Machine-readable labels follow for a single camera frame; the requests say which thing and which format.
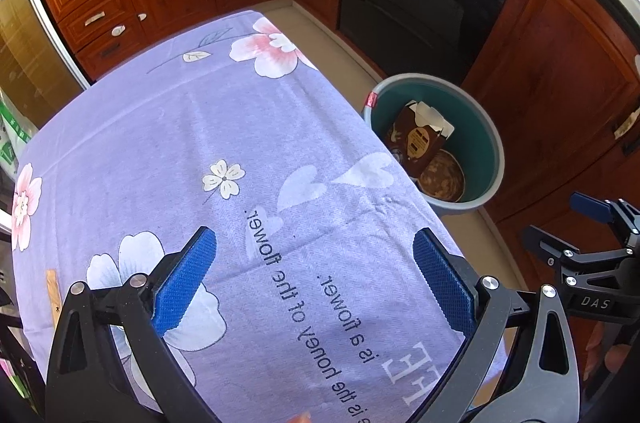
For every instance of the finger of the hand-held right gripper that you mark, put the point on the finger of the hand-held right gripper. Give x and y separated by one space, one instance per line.
555 248
590 204

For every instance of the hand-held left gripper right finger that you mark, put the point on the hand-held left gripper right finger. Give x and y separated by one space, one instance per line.
442 278

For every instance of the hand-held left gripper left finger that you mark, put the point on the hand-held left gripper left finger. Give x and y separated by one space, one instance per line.
185 283

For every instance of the brown coconut shell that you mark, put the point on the brown coconut shell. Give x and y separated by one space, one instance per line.
445 183

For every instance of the brown cardboard box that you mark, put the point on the brown cardboard box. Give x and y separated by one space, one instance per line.
420 143

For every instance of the person's right hand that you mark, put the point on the person's right hand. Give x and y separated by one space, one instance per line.
600 350

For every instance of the person's left hand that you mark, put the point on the person's left hand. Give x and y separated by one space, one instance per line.
300 418

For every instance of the brown paper sleeve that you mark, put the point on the brown paper sleeve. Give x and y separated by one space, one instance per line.
52 298

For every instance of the purple floral tablecloth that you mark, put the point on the purple floral tablecloth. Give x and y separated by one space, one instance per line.
175 128

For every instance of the brown wooden kitchen cabinet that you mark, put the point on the brown wooden kitchen cabinet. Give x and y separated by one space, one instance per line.
550 53

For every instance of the red clip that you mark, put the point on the red clip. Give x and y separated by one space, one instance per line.
370 100

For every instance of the green and white bag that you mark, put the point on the green and white bag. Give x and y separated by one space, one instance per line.
12 138

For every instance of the sliding glass door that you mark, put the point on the sliding glass door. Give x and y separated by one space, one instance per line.
30 53

